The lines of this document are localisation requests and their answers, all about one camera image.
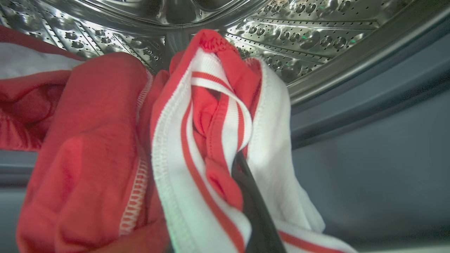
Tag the red and white garment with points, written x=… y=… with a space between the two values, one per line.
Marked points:
x=88 y=140

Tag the steel washing machine drum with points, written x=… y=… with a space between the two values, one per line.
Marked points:
x=299 y=35

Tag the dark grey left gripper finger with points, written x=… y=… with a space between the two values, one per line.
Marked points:
x=256 y=218

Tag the grey rubber door gasket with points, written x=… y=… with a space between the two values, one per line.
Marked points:
x=369 y=175

